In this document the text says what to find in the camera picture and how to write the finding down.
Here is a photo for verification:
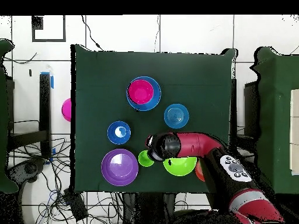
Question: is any large green bowl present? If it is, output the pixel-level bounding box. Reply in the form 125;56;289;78
162;156;197;177

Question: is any large light blue bowl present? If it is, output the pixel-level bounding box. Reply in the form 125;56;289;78
126;76;162;111

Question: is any small pink bowl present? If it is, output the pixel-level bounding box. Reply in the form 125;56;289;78
127;79;155;105

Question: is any white box stack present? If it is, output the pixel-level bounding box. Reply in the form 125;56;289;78
290;89;299;176

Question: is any green cup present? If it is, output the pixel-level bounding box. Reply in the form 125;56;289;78
138;149;155;168

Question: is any small dark blue bowl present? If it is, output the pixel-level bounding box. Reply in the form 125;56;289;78
107;120;132;145

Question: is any small light blue bowl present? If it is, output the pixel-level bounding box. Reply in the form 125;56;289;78
164;103;190;130

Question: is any large purple bowl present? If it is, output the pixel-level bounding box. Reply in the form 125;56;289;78
100;148;139;187

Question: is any orange bowl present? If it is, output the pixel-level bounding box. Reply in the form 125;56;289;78
195;160;206;182

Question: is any dark green table cloth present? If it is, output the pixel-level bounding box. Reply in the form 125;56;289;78
70;44;237;195

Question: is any magenta bowl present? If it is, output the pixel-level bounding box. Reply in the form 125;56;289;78
61;97;72;123

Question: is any black power strip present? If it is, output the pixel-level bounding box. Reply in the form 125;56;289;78
64;188;89;221

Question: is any black metal stand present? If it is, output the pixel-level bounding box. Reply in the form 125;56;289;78
6;72;53;162

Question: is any neighbouring green table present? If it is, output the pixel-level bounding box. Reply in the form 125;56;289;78
0;38;19;194
249;46;299;194

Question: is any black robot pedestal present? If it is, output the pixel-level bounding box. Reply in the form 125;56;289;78
121;192;178;224

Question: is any floor cable tangle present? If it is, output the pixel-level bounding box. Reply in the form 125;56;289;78
34;137;123;224

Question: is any black cable with plug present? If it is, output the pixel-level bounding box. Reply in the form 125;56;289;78
81;15;104;51

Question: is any black pedestal leg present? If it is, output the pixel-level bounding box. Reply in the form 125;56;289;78
6;158;46;185

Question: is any black square frame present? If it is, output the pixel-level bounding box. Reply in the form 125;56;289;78
32;15;67;43

